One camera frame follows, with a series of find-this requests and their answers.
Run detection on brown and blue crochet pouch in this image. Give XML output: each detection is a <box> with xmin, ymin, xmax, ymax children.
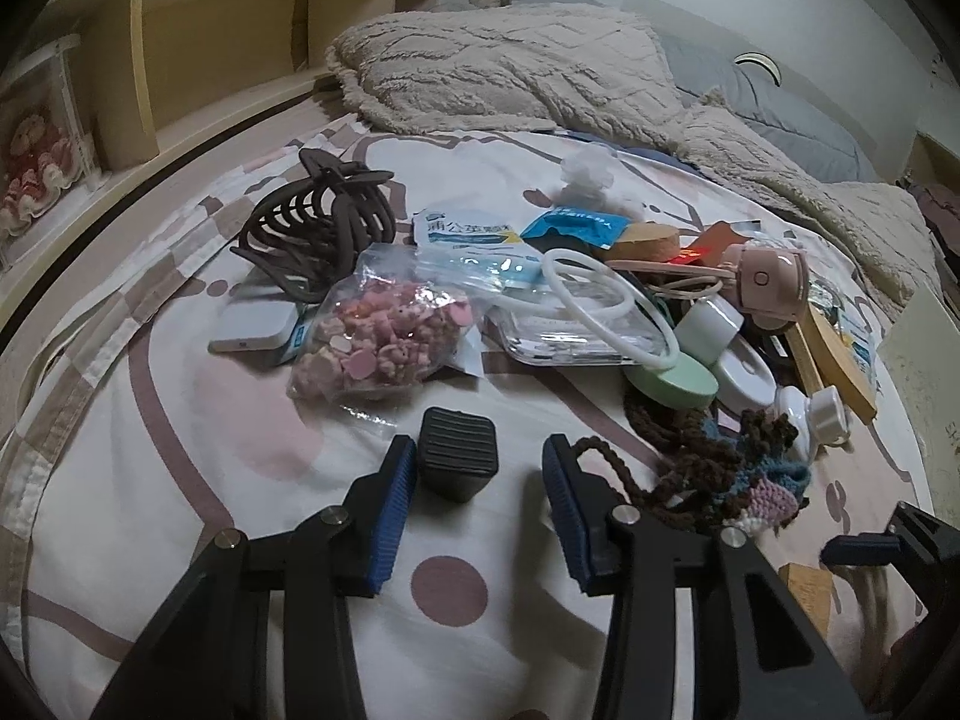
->
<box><xmin>574</xmin><ymin>390</ymin><xmax>815</xmax><ymax>541</ymax></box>

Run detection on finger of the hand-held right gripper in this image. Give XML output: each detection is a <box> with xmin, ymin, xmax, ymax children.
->
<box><xmin>820</xmin><ymin>501</ymin><xmax>960</xmax><ymax>601</ymax></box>

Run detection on white cylindrical jar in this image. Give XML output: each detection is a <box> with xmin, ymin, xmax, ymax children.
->
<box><xmin>675</xmin><ymin>294</ymin><xmax>743</xmax><ymax>353</ymax></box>

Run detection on black charger adapter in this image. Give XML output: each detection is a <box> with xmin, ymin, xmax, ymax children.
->
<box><xmin>416</xmin><ymin>406</ymin><xmax>502</xmax><ymax>505</ymax></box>

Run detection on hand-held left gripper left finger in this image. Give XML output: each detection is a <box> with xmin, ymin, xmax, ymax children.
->
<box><xmin>90</xmin><ymin>435</ymin><xmax>419</xmax><ymax>720</ymax></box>

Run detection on white wipes packet blue print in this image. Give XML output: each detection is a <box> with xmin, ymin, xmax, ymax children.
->
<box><xmin>836</xmin><ymin>300</ymin><xmax>880</xmax><ymax>383</ymax></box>

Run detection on beige fuzzy pillow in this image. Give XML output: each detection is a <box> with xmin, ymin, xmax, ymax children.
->
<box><xmin>326</xmin><ymin>4</ymin><xmax>702</xmax><ymax>140</ymax></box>
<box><xmin>675</xmin><ymin>86</ymin><xmax>931</xmax><ymax>301</ymax></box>

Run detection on clear bag of pink candies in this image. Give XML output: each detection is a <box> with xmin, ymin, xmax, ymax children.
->
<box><xmin>287</xmin><ymin>244</ymin><xmax>488</xmax><ymax>410</ymax></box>

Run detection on white and blue sachet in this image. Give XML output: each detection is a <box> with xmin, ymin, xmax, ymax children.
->
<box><xmin>412</xmin><ymin>206</ymin><xmax>548</xmax><ymax>293</ymax></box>

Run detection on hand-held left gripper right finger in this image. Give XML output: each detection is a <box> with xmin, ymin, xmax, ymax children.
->
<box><xmin>541</xmin><ymin>433</ymin><xmax>867</xmax><ymax>720</ymax></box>

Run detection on round wooden lid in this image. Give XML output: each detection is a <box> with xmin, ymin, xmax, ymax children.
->
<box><xmin>780</xmin><ymin>566</ymin><xmax>835</xmax><ymax>638</ymax></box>

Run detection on white cardboard shoe box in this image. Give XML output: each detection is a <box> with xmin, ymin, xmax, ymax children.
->
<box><xmin>877</xmin><ymin>285</ymin><xmax>960</xmax><ymax>518</ymax></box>

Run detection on white bottle cap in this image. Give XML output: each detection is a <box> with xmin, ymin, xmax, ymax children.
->
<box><xmin>776</xmin><ymin>386</ymin><xmax>848</xmax><ymax>458</ymax></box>

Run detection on crumpled clear plastic bag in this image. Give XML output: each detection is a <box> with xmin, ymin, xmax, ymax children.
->
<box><xmin>559</xmin><ymin>146</ymin><xmax>646</xmax><ymax>211</ymax></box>

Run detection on white power bank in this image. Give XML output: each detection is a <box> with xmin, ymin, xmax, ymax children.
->
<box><xmin>208</xmin><ymin>292</ymin><xmax>301</xmax><ymax>368</ymax></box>

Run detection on round cork coaster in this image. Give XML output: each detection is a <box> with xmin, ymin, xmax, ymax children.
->
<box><xmin>611</xmin><ymin>221</ymin><xmax>683</xmax><ymax>263</ymax></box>

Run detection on pink portable fan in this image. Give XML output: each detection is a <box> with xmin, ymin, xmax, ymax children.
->
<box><xmin>607</xmin><ymin>244</ymin><xmax>811</xmax><ymax>331</ymax></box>

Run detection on clear glass food container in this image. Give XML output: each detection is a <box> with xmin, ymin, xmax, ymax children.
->
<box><xmin>484</xmin><ymin>270</ymin><xmax>676</xmax><ymax>368</ymax></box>

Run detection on white round flat container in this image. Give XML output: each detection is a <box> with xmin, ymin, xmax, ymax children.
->
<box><xmin>712</xmin><ymin>349</ymin><xmax>777</xmax><ymax>410</ymax></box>

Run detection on blue foil packet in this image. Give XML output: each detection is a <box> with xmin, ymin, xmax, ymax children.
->
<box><xmin>521</xmin><ymin>206</ymin><xmax>631</xmax><ymax>256</ymax></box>

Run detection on white visor cap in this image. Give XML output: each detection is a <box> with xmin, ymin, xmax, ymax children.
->
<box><xmin>733</xmin><ymin>52</ymin><xmax>785</xmax><ymax>87</ymax></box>

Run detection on wooden box pieces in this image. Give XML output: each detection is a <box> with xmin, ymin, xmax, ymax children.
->
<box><xmin>784</xmin><ymin>307</ymin><xmax>878</xmax><ymax>421</ymax></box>

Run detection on small orange box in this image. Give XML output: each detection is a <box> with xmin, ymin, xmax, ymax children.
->
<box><xmin>679</xmin><ymin>221</ymin><xmax>762</xmax><ymax>271</ymax></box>

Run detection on wooden shelf unit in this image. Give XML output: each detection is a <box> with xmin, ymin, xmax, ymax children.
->
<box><xmin>0</xmin><ymin>0</ymin><xmax>443</xmax><ymax>316</ymax></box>

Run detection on brown hair claw clip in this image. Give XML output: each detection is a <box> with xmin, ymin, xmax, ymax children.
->
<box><xmin>229</xmin><ymin>148</ymin><xmax>396</xmax><ymax>301</ymax></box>

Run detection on grey duvet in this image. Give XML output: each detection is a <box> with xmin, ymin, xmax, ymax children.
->
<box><xmin>622</xmin><ymin>0</ymin><xmax>878</xmax><ymax>181</ymax></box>

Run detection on clear display case with doll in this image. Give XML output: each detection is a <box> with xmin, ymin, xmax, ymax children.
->
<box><xmin>0</xmin><ymin>34</ymin><xmax>98</xmax><ymax>263</ymax></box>

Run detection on green round lid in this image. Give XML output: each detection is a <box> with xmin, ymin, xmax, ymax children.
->
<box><xmin>626</xmin><ymin>352</ymin><xmax>721</xmax><ymax>410</ymax></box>

